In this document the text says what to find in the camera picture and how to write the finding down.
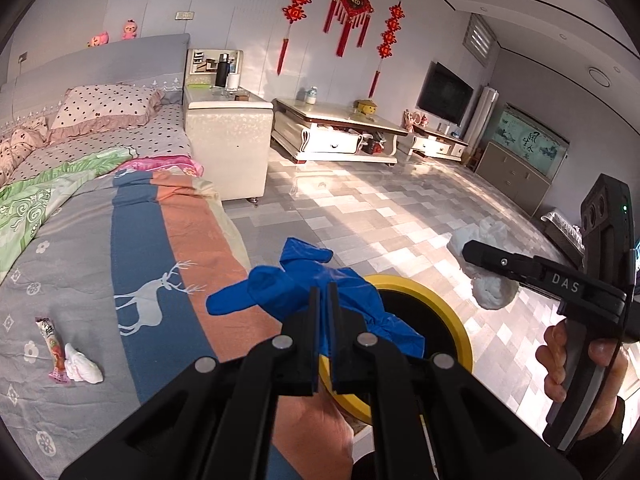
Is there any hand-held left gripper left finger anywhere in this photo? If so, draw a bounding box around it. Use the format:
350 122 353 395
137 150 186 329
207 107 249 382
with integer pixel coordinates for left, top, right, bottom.
59 287 321 480

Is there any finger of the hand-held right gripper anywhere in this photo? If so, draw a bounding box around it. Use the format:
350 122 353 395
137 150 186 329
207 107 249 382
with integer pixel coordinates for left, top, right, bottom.
462 240 538 286

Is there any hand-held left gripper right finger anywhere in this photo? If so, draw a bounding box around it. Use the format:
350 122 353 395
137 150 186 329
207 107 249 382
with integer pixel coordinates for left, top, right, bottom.
327 282 583 480

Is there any pale lavender foam wrap wad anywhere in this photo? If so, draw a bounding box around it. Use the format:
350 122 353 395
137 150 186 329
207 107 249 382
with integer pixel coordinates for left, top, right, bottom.
446 217 520 311

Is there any blue rubber glove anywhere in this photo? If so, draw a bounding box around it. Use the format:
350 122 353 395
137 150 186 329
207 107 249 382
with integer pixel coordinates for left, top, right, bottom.
206 236 426 361

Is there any yellow trash bin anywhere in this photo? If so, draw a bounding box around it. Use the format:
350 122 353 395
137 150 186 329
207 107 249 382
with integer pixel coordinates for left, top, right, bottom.
317 274 473 423

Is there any person's right forearm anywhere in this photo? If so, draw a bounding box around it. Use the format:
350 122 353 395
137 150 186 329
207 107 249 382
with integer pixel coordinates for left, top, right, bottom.
565 395 640 480

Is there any person's right hand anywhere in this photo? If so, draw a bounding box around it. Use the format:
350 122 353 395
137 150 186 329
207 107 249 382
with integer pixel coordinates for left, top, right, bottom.
536 321 631 436

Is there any grey seat with lace cover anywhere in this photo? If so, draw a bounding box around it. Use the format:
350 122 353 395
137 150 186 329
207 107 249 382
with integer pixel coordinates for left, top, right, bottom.
542 210 586 266

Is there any grey fish tank cabinet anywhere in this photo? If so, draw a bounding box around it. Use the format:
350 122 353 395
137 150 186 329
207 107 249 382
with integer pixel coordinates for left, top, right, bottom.
475 140 553 218

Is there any glass fish tank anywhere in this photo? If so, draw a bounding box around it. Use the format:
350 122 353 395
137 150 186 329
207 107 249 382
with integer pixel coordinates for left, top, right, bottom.
492 102 571 181

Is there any white tv stand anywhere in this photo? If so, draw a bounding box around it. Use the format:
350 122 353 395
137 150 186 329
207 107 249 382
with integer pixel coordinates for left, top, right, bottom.
406 122 471 161

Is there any white standing air conditioner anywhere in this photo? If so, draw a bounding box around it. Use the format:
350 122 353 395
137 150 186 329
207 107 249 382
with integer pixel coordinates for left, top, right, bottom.
465 86 501 146

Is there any black flat television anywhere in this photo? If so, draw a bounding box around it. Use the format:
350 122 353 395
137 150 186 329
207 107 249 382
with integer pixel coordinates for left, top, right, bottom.
416 61 475 126

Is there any white bedside cabinet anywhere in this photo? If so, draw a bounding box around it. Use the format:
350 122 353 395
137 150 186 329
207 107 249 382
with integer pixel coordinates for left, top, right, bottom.
182 49 275 206

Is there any white coffee table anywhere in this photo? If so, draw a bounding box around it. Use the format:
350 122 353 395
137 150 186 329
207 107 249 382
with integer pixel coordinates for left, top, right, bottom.
270 97 410 165

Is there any bright pink cloth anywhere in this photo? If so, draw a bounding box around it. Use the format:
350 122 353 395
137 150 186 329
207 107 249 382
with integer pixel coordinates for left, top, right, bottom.
117 155 205 177

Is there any white crumpled tissue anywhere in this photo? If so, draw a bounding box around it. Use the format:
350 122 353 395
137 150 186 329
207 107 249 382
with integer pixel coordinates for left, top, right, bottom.
64 342 104 386

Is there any red and white snack wrapper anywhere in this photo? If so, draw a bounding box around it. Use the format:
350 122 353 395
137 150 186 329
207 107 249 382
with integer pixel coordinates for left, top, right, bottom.
35 316 71 386

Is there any dotted fitted bed sheet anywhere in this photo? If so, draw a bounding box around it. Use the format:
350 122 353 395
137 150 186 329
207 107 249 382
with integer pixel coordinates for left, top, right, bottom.
12 105 193 186

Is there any green patterned quilt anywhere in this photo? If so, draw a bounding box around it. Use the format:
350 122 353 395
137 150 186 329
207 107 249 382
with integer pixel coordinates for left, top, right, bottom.
0 147 138 281

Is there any pink dotted pillow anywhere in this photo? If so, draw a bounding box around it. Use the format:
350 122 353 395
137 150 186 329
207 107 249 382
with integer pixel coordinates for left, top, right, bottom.
47 84 163 143

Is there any grey padded headboard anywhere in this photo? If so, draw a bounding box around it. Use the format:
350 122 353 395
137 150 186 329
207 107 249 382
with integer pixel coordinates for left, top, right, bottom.
0 34 192 121

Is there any pink spotted quilt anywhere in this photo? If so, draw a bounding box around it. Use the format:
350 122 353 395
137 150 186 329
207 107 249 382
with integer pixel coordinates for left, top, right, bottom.
0 117 51 186

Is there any red knot string decoration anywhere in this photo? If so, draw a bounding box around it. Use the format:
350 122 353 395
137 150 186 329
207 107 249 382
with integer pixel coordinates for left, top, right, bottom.
369 2 406 98
277 0 322 77

